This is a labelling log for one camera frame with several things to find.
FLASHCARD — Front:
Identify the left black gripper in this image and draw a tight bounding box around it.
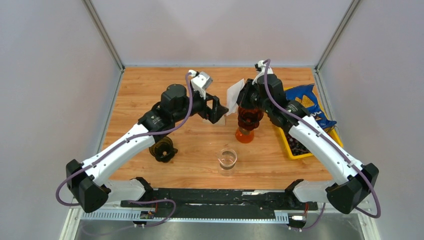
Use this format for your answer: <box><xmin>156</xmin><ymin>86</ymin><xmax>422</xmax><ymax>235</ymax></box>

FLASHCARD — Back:
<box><xmin>172</xmin><ymin>87</ymin><xmax>229</xmax><ymax>124</ymax></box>

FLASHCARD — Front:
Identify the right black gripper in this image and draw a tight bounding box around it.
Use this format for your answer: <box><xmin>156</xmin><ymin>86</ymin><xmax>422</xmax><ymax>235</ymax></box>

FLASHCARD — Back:
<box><xmin>232</xmin><ymin>78</ymin><xmax>271</xmax><ymax>114</ymax></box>

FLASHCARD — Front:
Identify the white paper coffee filter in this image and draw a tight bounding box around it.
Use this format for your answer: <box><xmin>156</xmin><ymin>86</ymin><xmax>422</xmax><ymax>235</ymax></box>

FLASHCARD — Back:
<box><xmin>225</xmin><ymin>78</ymin><xmax>245</xmax><ymax>116</ymax></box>

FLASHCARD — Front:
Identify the brown plastic coffee dripper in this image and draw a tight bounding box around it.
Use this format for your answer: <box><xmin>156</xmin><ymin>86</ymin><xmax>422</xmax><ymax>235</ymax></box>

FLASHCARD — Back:
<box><xmin>237</xmin><ymin>106</ymin><xmax>264</xmax><ymax>131</ymax></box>

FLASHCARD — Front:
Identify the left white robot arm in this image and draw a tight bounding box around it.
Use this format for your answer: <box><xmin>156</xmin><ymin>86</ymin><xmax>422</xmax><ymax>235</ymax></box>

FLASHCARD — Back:
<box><xmin>66</xmin><ymin>84</ymin><xmax>229</xmax><ymax>213</ymax></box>

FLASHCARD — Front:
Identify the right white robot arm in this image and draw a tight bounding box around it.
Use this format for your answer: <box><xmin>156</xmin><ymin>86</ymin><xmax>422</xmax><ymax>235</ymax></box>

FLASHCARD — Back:
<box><xmin>236</xmin><ymin>73</ymin><xmax>379</xmax><ymax>214</ymax></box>

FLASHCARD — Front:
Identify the brown paper coffee filter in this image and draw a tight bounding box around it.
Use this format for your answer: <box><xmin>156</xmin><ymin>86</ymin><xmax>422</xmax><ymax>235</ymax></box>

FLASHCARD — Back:
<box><xmin>202</xmin><ymin>115</ymin><xmax>226</xmax><ymax>126</ymax></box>

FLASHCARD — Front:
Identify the olive plastic coffee dripper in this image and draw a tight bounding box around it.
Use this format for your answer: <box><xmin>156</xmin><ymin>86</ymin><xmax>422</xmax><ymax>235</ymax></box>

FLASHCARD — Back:
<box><xmin>149</xmin><ymin>136</ymin><xmax>178</xmax><ymax>163</ymax></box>

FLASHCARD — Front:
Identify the orange glass carafe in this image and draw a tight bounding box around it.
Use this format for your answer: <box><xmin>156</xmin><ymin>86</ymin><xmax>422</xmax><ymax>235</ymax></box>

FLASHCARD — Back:
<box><xmin>235</xmin><ymin>127</ymin><xmax>255</xmax><ymax>144</ymax></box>

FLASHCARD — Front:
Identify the clear glass beaker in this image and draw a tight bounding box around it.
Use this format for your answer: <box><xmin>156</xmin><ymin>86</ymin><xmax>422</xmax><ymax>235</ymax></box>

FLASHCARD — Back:
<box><xmin>216</xmin><ymin>148</ymin><xmax>238</xmax><ymax>177</ymax></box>

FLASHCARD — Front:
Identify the blue chips bag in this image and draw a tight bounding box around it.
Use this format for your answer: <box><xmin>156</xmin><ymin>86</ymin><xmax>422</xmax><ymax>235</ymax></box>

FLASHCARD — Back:
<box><xmin>285</xmin><ymin>83</ymin><xmax>337</xmax><ymax>130</ymax></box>

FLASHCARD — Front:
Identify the yellow plastic tray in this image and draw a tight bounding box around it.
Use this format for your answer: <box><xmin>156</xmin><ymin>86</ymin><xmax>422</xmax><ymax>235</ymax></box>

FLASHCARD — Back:
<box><xmin>276</xmin><ymin>83</ymin><xmax>343</xmax><ymax>160</ymax></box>

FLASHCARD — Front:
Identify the dark grape bunch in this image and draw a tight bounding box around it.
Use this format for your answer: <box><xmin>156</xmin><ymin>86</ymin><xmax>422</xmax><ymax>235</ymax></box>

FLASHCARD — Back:
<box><xmin>285</xmin><ymin>134</ymin><xmax>310</xmax><ymax>156</ymax></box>

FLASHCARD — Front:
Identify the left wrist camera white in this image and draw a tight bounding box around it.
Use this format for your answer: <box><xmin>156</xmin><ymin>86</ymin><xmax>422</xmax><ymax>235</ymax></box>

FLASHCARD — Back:
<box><xmin>188</xmin><ymin>69</ymin><xmax>213</xmax><ymax>100</ymax></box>

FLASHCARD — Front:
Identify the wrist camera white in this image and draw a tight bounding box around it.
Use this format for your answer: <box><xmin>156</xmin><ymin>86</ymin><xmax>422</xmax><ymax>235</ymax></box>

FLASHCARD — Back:
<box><xmin>188</xmin><ymin>69</ymin><xmax>213</xmax><ymax>100</ymax></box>
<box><xmin>252</xmin><ymin>59</ymin><xmax>274</xmax><ymax>84</ymax></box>

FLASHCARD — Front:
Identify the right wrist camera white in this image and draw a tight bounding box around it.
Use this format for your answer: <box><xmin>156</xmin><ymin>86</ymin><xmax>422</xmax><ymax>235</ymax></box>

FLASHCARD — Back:
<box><xmin>252</xmin><ymin>59</ymin><xmax>274</xmax><ymax>84</ymax></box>

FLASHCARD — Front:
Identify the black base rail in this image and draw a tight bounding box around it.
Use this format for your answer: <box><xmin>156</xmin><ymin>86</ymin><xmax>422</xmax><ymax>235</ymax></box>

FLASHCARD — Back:
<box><xmin>141</xmin><ymin>188</ymin><xmax>318</xmax><ymax>220</ymax></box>

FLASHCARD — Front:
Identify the aluminium frame post right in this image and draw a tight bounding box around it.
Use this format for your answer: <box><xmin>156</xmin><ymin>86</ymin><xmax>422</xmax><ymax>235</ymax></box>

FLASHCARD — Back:
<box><xmin>314</xmin><ymin>0</ymin><xmax>362</xmax><ymax>73</ymax></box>

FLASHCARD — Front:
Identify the aluminium frame post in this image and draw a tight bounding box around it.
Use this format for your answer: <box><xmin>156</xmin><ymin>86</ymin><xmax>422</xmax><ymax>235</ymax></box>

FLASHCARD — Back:
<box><xmin>82</xmin><ymin>0</ymin><xmax>125</xmax><ymax>73</ymax></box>
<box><xmin>314</xmin><ymin>0</ymin><xmax>362</xmax><ymax>73</ymax></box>

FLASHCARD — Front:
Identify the aluminium frame post left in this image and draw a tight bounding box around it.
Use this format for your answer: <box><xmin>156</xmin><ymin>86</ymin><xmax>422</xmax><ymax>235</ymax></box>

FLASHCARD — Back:
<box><xmin>82</xmin><ymin>0</ymin><xmax>125</xmax><ymax>73</ymax></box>

